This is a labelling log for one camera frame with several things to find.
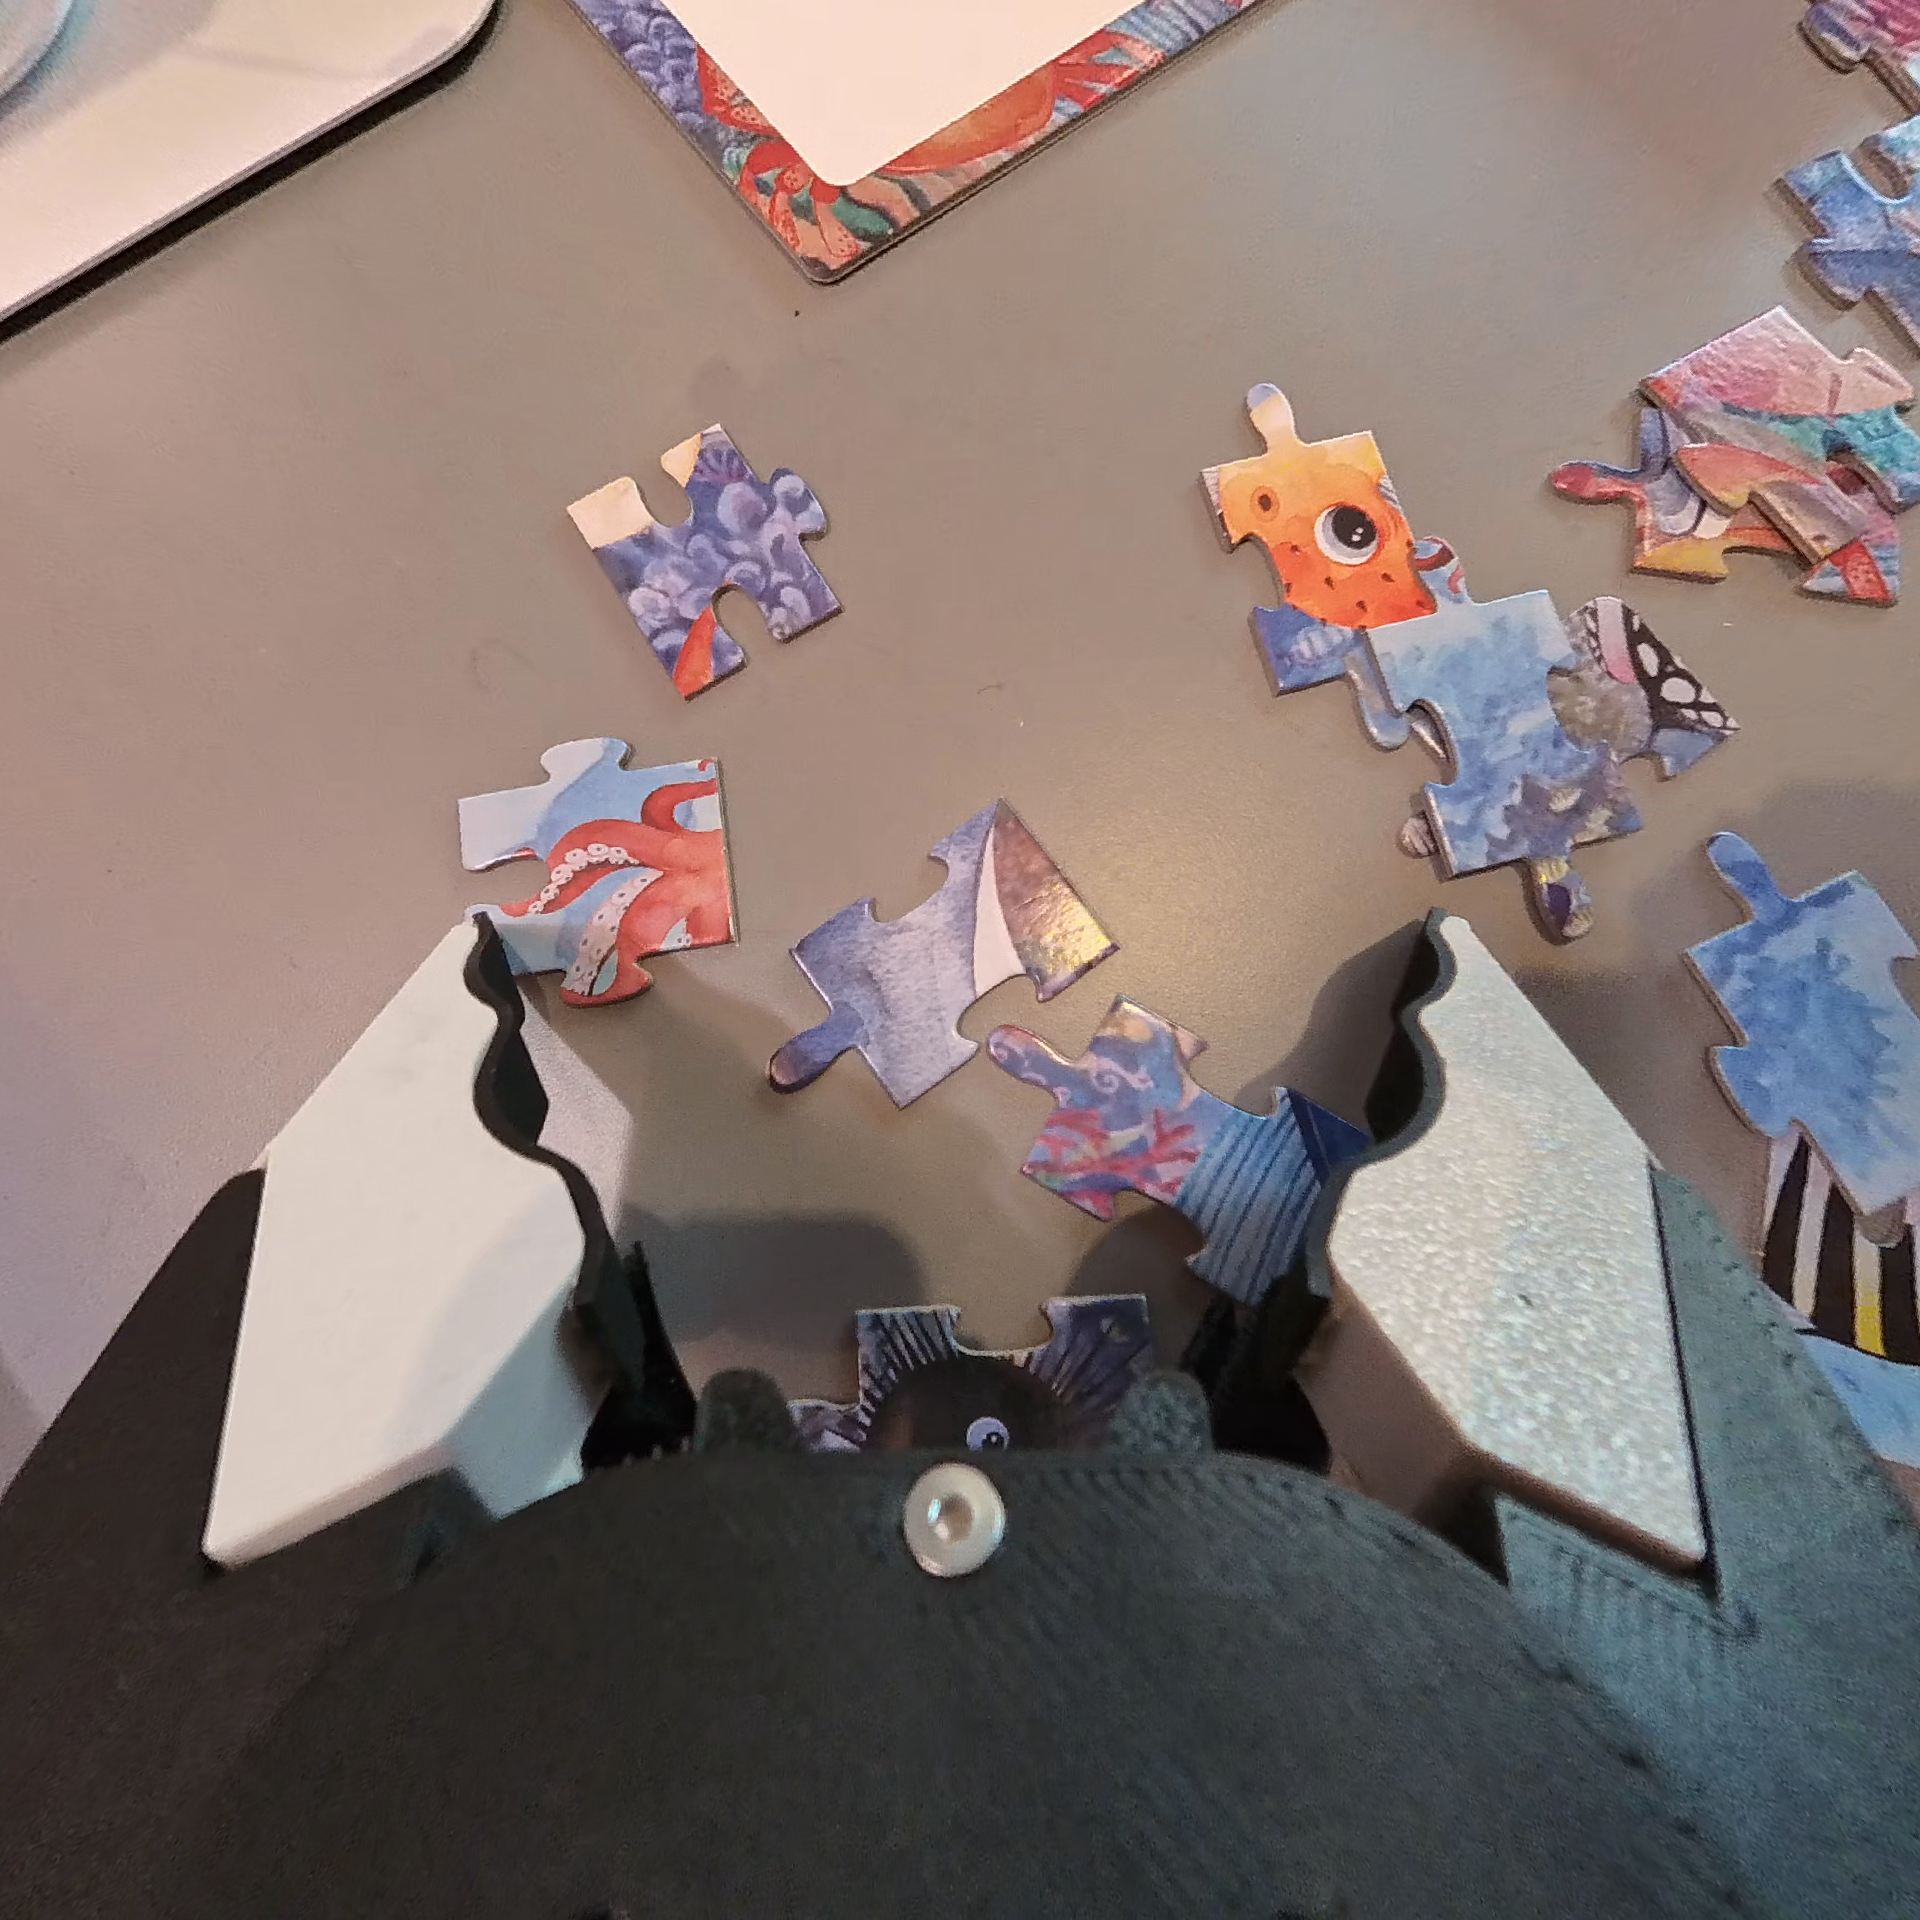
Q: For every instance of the red sprig blue puzzle piece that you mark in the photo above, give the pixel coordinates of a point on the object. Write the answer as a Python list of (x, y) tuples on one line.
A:
[(1170, 1140)]

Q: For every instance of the puzzle frame board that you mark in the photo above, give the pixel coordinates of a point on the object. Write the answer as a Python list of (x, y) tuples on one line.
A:
[(901, 59)]

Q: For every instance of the pale blue clownfish-tab puzzle piece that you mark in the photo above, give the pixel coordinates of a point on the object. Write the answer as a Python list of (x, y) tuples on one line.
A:
[(1501, 721)]

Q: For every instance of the black white spotted puzzle piece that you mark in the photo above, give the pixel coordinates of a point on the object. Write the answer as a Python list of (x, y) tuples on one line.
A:
[(1652, 674)]

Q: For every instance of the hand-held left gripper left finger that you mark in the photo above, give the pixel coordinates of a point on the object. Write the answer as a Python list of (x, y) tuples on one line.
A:
[(390, 1275)]

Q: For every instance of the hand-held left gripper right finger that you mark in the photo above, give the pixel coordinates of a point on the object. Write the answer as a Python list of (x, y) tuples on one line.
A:
[(1529, 1275)]

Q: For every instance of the red white banded puzzle piece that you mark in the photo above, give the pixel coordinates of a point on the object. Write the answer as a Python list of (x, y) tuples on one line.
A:
[(1695, 524)]

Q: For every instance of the orange green puzzle piece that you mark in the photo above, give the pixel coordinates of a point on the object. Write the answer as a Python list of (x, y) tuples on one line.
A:
[(1800, 388)]

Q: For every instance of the bright blue blotchy puzzle piece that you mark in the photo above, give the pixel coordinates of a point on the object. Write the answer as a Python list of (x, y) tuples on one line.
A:
[(1830, 1019)]

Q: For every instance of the orange pufferfish puzzle piece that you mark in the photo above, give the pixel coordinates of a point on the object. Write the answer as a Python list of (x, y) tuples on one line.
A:
[(1319, 524)]

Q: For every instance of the pile of loose puzzle pieces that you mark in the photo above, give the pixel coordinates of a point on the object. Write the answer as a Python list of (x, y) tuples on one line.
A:
[(704, 569)]

